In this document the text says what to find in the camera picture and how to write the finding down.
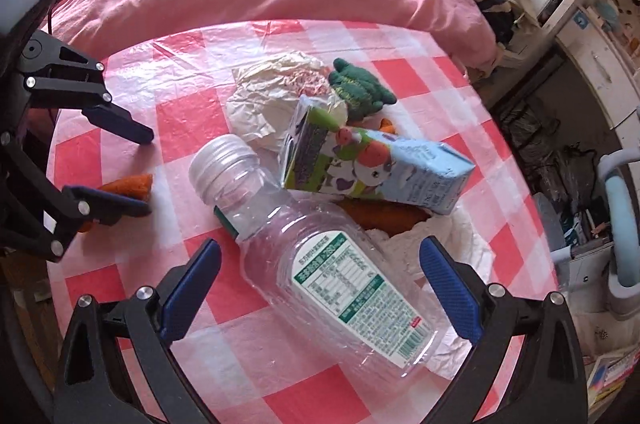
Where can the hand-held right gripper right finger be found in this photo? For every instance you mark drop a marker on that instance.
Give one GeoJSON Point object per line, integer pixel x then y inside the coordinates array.
{"type": "Point", "coordinates": [450, 289]}

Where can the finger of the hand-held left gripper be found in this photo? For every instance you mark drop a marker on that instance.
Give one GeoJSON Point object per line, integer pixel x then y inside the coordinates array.
{"type": "Point", "coordinates": [130, 129]}
{"type": "Point", "coordinates": [120, 206]}

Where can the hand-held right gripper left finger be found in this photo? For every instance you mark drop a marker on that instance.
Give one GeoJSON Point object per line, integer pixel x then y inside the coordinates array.
{"type": "Point", "coordinates": [192, 284]}

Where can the orange knitted carrot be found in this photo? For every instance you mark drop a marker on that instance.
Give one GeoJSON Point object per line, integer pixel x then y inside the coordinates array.
{"type": "Point", "coordinates": [387, 126]}
{"type": "Point", "coordinates": [385, 216]}
{"type": "Point", "coordinates": [130, 185]}

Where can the white tissue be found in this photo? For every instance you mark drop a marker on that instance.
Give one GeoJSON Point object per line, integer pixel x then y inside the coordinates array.
{"type": "Point", "coordinates": [400, 246]}

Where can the clear plastic bottle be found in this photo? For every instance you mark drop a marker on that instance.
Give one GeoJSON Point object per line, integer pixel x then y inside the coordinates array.
{"type": "Point", "coordinates": [310, 254]}

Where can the printed milk carton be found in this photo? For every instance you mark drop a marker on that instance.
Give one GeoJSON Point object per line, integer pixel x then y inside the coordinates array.
{"type": "Point", "coordinates": [400, 174]}

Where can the white paper wrapper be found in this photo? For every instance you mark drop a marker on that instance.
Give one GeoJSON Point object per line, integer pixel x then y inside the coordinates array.
{"type": "Point", "coordinates": [265, 99]}

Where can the green knitted toy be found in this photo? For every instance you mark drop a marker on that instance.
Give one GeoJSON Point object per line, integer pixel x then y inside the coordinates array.
{"type": "Point", "coordinates": [355, 87]}

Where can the red white checkered tablecloth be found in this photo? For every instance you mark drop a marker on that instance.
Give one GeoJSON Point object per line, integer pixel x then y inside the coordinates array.
{"type": "Point", "coordinates": [190, 114]}

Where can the white bag with tree print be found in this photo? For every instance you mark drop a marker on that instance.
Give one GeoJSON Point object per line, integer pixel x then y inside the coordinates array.
{"type": "Point", "coordinates": [600, 329]}

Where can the pile of plastic bags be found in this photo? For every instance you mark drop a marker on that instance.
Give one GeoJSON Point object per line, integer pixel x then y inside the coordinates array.
{"type": "Point", "coordinates": [540, 154]}

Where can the colourful book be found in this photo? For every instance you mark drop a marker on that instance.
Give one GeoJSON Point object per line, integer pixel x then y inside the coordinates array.
{"type": "Point", "coordinates": [610, 379]}

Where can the grey blue desk chair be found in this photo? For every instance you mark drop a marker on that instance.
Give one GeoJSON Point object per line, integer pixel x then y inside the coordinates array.
{"type": "Point", "coordinates": [617, 204]}

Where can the white desk with drawers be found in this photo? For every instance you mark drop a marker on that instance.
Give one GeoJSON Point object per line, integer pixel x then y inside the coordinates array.
{"type": "Point", "coordinates": [595, 64]}

